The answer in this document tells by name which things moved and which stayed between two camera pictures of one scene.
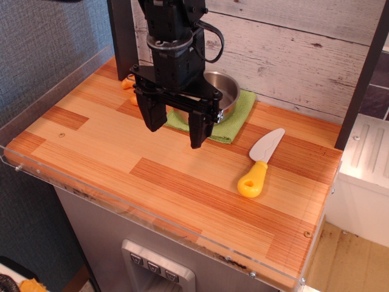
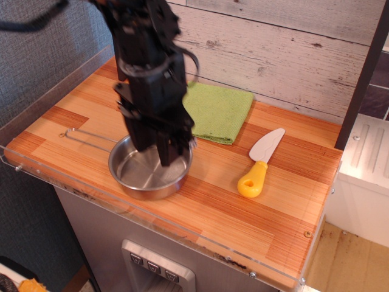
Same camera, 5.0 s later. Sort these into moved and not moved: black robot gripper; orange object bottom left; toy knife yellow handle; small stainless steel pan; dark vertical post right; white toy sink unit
Moved: black robot gripper; small stainless steel pan
Not moved: toy knife yellow handle; orange object bottom left; white toy sink unit; dark vertical post right
